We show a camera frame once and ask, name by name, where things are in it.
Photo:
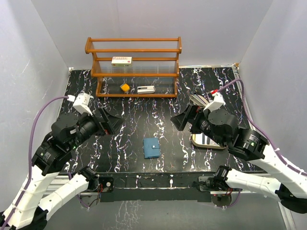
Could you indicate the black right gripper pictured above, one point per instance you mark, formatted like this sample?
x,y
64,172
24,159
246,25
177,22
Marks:
x,y
180,120

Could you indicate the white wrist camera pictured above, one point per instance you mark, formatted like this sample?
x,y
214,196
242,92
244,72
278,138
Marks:
x,y
81,103
217,102

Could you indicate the white red paper box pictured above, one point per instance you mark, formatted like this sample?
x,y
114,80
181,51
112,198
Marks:
x,y
121,61

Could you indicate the yellow square block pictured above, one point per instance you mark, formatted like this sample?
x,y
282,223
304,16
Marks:
x,y
125,87

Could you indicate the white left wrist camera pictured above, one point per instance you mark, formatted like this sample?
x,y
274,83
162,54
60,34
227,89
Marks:
x,y
81,103

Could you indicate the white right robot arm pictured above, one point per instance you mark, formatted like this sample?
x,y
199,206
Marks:
x,y
286,184

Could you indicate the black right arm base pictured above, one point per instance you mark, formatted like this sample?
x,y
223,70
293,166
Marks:
x,y
222,196

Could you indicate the brown wooden shelf rack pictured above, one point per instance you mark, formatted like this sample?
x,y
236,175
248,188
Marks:
x,y
155,62

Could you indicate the blue leather card holder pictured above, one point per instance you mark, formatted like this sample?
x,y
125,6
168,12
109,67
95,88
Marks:
x,y
151,148

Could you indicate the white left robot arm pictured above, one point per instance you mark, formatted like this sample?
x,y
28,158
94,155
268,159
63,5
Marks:
x,y
31,209

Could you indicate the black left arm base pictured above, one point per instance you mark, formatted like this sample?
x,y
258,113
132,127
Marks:
x,y
92,196

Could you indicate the stack of credit cards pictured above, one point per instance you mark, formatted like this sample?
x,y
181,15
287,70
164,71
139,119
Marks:
x,y
201,139

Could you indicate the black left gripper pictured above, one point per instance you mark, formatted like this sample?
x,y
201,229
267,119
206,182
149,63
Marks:
x,y
114,122

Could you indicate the beige oval tray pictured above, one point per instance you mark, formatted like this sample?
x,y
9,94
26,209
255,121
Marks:
x,y
206,146

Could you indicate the white grey stapler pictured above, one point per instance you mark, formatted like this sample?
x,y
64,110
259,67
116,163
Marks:
x,y
145,89

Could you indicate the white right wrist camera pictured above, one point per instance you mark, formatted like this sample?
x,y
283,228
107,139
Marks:
x,y
217,102

